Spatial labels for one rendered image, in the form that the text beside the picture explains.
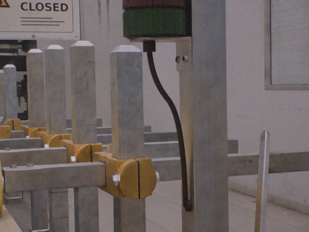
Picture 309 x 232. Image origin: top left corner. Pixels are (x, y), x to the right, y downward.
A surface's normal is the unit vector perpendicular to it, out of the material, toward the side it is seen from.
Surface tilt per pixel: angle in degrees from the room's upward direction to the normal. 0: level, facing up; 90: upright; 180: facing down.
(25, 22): 90
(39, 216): 90
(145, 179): 90
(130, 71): 90
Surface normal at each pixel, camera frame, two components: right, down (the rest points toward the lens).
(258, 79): -0.94, 0.04
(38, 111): 0.33, 0.04
